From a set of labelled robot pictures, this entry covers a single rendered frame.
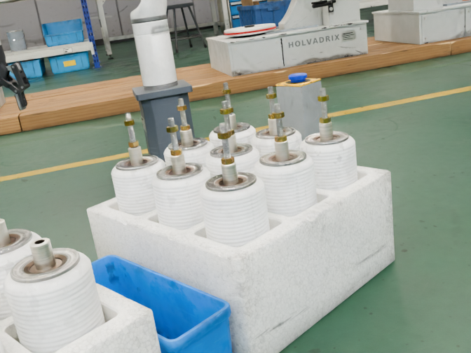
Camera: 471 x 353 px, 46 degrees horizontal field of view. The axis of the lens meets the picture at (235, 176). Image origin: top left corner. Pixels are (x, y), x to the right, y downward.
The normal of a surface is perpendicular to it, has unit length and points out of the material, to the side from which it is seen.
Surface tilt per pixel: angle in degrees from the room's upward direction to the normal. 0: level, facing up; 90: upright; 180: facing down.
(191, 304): 88
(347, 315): 0
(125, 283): 88
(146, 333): 90
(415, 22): 90
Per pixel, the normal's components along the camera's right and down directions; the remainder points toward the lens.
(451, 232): -0.13, -0.94
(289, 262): 0.70, 0.14
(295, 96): -0.70, 0.31
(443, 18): 0.25, 0.28
